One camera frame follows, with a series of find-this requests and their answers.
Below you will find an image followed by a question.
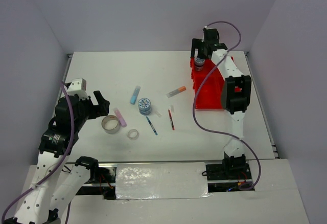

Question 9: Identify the blue patterned tape roll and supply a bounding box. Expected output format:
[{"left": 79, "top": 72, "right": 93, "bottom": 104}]
[
  {"left": 194, "top": 57, "right": 205, "bottom": 71},
  {"left": 137, "top": 98, "right": 152, "bottom": 116}
]

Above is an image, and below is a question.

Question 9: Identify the blue pen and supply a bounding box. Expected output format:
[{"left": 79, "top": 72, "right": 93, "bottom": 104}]
[{"left": 146, "top": 116, "right": 158, "bottom": 136}]

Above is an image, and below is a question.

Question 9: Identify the red pen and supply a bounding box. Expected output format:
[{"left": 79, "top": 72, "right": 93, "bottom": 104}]
[{"left": 168, "top": 109, "right": 175, "bottom": 130}]

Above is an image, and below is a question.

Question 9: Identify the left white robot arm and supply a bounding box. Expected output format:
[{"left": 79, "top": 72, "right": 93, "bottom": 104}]
[{"left": 1, "top": 91, "right": 110, "bottom": 223}]

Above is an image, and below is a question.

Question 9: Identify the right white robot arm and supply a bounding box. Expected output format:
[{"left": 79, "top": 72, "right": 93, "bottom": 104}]
[{"left": 191, "top": 38, "right": 252, "bottom": 178}]

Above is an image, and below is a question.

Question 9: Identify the large grey tape roll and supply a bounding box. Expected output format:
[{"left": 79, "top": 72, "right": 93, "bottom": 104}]
[{"left": 101, "top": 115, "right": 121, "bottom": 135}]

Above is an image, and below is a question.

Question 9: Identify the pink purple highlighter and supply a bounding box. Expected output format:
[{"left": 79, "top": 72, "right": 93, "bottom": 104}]
[{"left": 113, "top": 108, "right": 127, "bottom": 127}]

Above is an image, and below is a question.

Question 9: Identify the blue highlighter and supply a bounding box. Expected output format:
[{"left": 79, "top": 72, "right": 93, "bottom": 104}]
[{"left": 130, "top": 86, "right": 141, "bottom": 105}]

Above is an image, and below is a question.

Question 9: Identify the small clear tape roll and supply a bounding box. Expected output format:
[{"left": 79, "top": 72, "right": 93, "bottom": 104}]
[{"left": 127, "top": 129, "right": 139, "bottom": 140}]

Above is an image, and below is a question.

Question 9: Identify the orange grey highlighter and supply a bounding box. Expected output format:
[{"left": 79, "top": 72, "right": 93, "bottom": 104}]
[{"left": 166, "top": 86, "right": 186, "bottom": 98}]

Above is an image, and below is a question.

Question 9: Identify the red compartment bin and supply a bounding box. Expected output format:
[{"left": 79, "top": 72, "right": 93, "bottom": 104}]
[{"left": 190, "top": 58, "right": 224, "bottom": 110}]

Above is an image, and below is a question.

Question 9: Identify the silver foil panel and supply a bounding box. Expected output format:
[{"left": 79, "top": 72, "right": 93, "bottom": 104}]
[{"left": 115, "top": 162, "right": 210, "bottom": 200}]

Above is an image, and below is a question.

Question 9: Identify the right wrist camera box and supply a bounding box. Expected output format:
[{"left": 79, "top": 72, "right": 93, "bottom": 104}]
[{"left": 203, "top": 27, "right": 220, "bottom": 44}]

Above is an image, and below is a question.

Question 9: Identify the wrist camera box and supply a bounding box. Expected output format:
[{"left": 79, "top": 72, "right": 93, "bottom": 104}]
[
  {"left": 67, "top": 78, "right": 88, "bottom": 99},
  {"left": 203, "top": 27, "right": 220, "bottom": 44}
]

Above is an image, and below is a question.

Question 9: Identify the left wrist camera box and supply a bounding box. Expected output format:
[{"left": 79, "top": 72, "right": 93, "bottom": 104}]
[{"left": 67, "top": 78, "right": 88, "bottom": 99}]

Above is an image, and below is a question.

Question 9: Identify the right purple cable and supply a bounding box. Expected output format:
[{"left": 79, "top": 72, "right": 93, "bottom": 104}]
[{"left": 192, "top": 20, "right": 261, "bottom": 191}]

